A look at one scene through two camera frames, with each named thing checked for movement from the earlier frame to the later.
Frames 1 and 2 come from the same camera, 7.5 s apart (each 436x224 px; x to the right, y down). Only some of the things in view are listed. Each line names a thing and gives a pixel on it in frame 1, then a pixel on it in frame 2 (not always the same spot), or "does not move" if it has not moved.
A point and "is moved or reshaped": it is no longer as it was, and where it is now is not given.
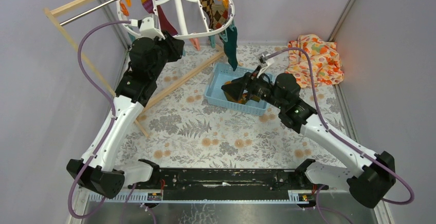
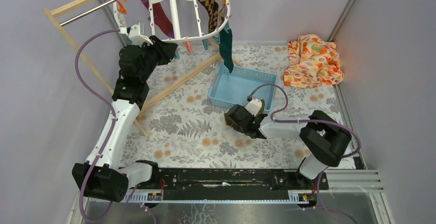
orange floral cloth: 326,62 does not move
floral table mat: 176,128 does not move
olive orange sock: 231,98 to 229,120
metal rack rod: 110,1 does not move
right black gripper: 237,87 to 237,128
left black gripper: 175,45 to 165,49
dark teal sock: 230,46 is moved or reshaped
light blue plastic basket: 222,74 does not move
